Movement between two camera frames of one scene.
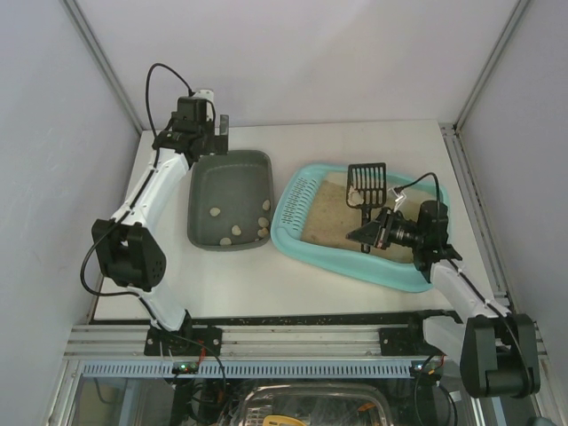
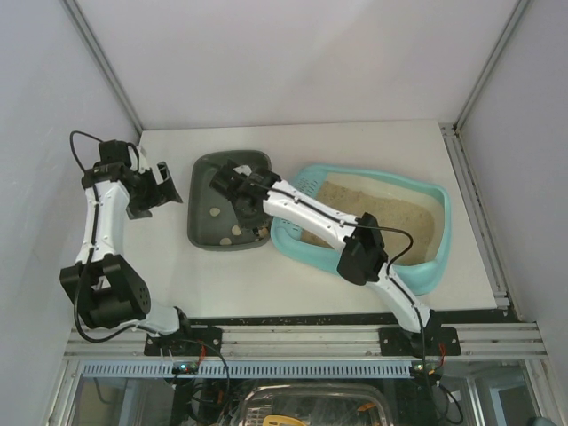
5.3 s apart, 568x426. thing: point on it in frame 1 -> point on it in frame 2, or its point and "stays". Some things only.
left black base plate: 185,341 stays
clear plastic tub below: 317,405 stays
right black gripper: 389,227 -> 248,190
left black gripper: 217,143 -> 156,187
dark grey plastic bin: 231,201 stays
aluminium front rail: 237,341 stays
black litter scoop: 366,189 -> 259,222
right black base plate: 401,341 stays
